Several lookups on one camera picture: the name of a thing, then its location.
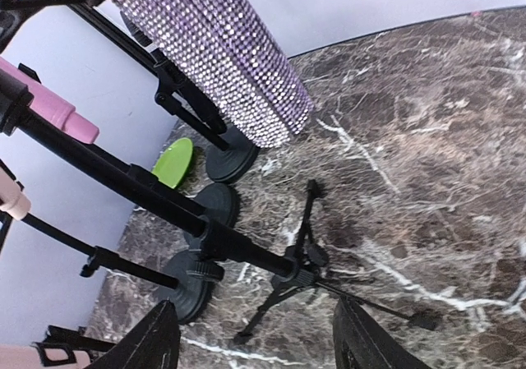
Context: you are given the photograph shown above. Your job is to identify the tall beige microphone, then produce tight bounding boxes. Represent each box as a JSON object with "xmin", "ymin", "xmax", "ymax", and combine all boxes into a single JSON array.
[{"xmin": 0, "ymin": 169, "xmax": 31, "ymax": 220}]

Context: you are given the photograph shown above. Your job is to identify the green round plate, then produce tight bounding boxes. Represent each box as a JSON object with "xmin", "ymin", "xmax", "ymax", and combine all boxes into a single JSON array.
[{"xmin": 152, "ymin": 137, "xmax": 194, "ymax": 188}]

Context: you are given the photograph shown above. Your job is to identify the black clip mic stand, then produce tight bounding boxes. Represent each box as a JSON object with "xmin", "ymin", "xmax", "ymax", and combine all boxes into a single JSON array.
[{"xmin": 83, "ymin": 144, "xmax": 240, "ymax": 242}]

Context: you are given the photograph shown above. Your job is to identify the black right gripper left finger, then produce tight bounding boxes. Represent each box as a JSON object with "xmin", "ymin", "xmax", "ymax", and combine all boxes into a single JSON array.
[{"xmin": 87, "ymin": 300, "xmax": 181, "ymax": 369}]

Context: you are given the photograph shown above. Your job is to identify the back round-base mic stand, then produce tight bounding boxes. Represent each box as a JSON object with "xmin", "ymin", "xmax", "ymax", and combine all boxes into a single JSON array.
[{"xmin": 69, "ymin": 4, "xmax": 259, "ymax": 184}]

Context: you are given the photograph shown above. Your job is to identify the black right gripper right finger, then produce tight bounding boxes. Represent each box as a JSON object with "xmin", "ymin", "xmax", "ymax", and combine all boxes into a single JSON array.
[{"xmin": 333, "ymin": 298, "xmax": 429, "ymax": 369}]

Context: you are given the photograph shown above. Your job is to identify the purple rhinestone microphone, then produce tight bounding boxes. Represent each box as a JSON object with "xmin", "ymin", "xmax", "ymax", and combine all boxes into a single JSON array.
[{"xmin": 111, "ymin": 0, "xmax": 313, "ymax": 148}]

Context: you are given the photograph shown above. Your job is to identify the front round-base mic stand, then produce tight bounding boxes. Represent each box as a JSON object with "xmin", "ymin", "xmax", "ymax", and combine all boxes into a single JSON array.
[{"xmin": 32, "ymin": 325, "xmax": 115, "ymax": 367}]

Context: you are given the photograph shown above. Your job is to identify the black tripod mic stand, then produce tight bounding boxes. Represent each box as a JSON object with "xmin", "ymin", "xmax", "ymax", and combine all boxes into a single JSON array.
[{"xmin": 0, "ymin": 0, "xmax": 441, "ymax": 348}]

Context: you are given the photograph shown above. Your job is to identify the front pink microphone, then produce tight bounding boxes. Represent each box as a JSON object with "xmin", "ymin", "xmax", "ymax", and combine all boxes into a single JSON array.
[{"xmin": 1, "ymin": 58, "xmax": 99, "ymax": 145}]

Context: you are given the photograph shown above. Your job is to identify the round-base stand of tall beige mic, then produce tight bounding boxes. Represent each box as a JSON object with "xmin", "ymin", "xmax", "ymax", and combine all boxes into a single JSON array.
[{"xmin": 0, "ymin": 159, "xmax": 225, "ymax": 325}]

